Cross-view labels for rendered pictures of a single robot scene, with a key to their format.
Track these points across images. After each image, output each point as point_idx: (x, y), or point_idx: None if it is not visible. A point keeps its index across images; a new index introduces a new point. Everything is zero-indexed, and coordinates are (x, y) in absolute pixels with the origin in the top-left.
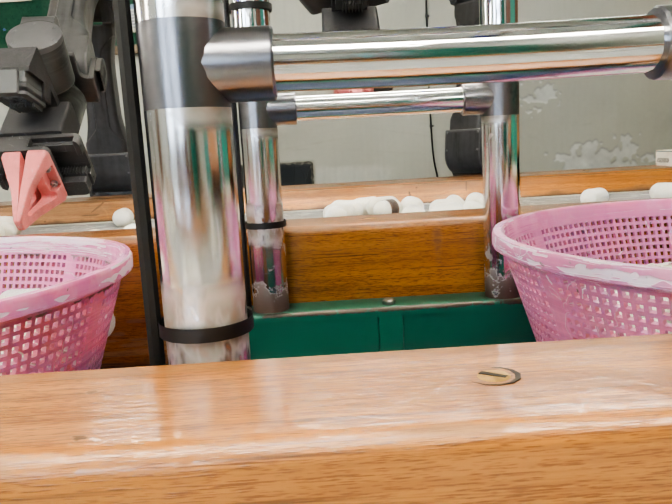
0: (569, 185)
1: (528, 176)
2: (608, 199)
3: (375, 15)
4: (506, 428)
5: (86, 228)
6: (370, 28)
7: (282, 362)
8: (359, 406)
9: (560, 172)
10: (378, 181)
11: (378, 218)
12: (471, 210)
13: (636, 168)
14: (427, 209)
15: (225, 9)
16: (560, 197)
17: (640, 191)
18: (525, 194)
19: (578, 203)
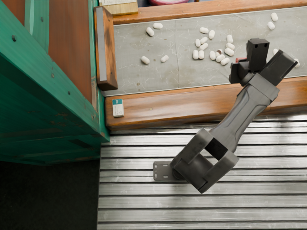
0: (161, 92)
1: (174, 94)
2: (155, 75)
3: (243, 65)
4: None
5: (305, 63)
6: (242, 61)
7: None
8: None
9: (161, 104)
10: (226, 104)
11: (217, 4)
12: (201, 9)
13: (135, 105)
14: (208, 71)
15: None
16: (166, 87)
17: (140, 91)
18: (176, 90)
19: (181, 12)
